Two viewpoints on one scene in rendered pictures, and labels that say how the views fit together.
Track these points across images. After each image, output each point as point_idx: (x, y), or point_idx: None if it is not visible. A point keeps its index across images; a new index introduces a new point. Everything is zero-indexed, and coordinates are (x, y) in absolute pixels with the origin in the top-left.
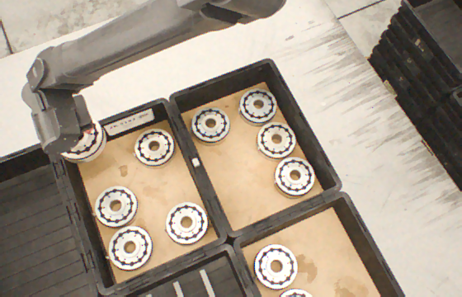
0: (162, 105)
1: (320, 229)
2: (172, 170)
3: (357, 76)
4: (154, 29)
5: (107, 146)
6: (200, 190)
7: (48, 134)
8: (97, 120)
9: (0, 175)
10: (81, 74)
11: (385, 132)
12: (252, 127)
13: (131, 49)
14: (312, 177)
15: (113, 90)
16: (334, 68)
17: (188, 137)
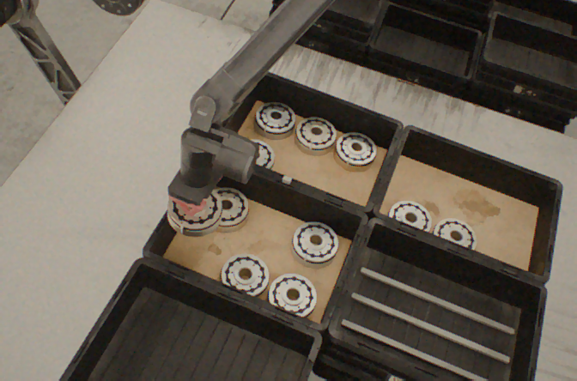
0: None
1: (408, 175)
2: (257, 217)
3: (307, 63)
4: None
5: (178, 241)
6: (312, 197)
7: (243, 158)
8: (117, 249)
9: (106, 335)
10: (254, 81)
11: (368, 90)
12: (284, 140)
13: (308, 21)
14: (369, 140)
15: (104, 212)
16: (284, 67)
17: (259, 166)
